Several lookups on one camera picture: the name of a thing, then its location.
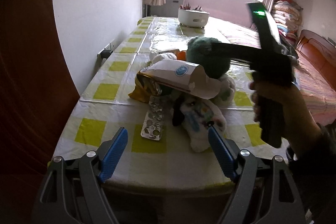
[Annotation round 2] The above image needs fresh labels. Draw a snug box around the silver pill blister pack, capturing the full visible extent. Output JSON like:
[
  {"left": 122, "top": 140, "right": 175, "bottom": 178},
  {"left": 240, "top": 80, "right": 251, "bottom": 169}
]
[{"left": 141, "top": 97, "right": 164, "bottom": 141}]

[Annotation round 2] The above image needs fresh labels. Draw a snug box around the dark green fuzzy plush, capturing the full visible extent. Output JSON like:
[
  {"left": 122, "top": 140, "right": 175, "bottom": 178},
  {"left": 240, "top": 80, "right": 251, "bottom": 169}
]
[{"left": 186, "top": 36, "right": 231, "bottom": 79}]

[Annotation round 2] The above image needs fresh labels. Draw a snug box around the white paper medicine box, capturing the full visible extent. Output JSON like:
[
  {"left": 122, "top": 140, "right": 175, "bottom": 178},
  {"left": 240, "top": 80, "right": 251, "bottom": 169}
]
[{"left": 140, "top": 59, "right": 221, "bottom": 100}]

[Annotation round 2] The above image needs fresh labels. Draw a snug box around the yellow foil snack wrapper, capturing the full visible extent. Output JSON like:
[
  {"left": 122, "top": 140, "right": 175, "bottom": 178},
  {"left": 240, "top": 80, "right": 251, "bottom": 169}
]
[{"left": 128, "top": 73, "right": 162, "bottom": 103}]

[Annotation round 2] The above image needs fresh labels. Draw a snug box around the person's right hand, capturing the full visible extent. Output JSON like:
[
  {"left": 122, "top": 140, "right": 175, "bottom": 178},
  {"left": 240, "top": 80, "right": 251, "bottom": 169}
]
[{"left": 249, "top": 81, "right": 321, "bottom": 157}]

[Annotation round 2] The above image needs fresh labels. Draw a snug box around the wooden bed headboard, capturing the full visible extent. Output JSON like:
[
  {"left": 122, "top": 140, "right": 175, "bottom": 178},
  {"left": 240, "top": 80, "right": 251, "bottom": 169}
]
[{"left": 296, "top": 30, "right": 335, "bottom": 89}]

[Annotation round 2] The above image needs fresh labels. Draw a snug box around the stack of folded quilts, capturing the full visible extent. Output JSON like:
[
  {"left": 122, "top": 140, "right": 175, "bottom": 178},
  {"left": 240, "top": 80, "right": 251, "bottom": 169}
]
[{"left": 271, "top": 0, "right": 303, "bottom": 45}]

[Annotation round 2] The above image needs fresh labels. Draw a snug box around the checkered yellow white tablecloth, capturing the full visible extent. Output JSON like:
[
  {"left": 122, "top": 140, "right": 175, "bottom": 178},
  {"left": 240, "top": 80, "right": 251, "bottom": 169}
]
[{"left": 52, "top": 16, "right": 289, "bottom": 189}]

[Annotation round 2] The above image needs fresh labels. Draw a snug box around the white round pot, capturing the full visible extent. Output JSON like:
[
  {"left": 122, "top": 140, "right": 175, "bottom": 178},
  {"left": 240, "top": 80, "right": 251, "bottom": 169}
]
[{"left": 178, "top": 7, "right": 210, "bottom": 28}]

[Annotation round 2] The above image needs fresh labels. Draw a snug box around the dark red wooden door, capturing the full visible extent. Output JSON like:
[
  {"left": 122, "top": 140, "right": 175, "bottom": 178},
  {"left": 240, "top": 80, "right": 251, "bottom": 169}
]
[{"left": 1, "top": 0, "right": 79, "bottom": 223}]

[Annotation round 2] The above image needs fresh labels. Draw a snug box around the white crumpled tissue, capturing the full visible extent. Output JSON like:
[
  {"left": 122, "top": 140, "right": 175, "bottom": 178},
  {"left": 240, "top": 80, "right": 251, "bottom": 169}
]
[{"left": 150, "top": 52, "right": 177, "bottom": 64}]

